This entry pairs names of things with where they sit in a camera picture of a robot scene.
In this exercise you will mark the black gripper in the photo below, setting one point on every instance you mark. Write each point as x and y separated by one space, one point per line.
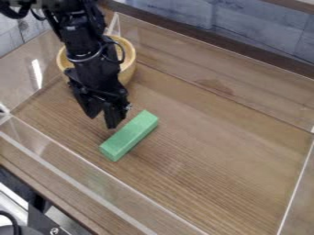
93 80

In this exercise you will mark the green rectangular block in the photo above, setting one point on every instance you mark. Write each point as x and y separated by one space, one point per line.
121 141

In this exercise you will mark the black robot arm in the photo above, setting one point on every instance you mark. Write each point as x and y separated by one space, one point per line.
76 20

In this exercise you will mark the wooden bowl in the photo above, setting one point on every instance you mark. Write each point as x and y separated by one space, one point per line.
127 67

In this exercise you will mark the clear acrylic enclosure wall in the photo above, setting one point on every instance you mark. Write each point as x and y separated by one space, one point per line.
213 171

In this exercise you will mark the black metal bracket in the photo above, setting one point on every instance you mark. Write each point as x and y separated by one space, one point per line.
40 222

